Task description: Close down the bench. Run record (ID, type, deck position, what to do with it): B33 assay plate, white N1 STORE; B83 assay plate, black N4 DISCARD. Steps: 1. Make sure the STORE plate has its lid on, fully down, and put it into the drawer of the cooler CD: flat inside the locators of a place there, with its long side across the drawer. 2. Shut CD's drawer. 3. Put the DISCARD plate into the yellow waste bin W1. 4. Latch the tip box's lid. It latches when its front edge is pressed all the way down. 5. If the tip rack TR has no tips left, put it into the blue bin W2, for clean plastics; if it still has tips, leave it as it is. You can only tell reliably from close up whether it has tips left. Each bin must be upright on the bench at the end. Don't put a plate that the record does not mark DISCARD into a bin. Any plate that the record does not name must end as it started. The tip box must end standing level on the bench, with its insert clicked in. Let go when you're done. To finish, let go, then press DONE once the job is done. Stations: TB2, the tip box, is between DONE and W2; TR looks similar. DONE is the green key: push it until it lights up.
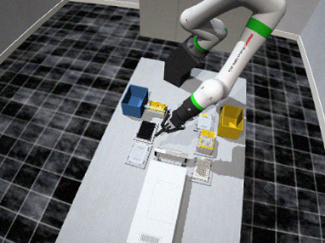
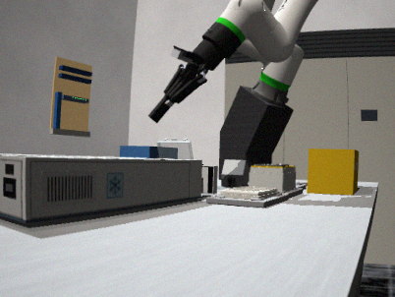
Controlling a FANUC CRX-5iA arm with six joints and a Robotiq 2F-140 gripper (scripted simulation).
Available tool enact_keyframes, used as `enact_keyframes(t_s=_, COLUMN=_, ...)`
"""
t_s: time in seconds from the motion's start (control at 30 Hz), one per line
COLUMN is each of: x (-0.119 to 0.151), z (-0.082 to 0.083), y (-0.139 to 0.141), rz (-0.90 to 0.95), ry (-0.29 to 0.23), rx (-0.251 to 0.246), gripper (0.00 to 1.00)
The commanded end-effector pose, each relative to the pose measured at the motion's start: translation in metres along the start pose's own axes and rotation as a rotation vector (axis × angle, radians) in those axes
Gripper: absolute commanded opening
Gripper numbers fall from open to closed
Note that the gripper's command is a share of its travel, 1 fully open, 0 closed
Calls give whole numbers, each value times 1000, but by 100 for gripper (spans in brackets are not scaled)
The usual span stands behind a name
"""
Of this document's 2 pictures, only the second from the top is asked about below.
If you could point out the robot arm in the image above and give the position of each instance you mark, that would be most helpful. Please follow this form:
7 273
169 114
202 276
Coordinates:
250 27

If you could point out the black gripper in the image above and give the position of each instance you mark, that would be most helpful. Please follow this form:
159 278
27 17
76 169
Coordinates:
209 57

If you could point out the yellow bin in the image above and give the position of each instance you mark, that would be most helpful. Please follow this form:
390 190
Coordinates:
331 171

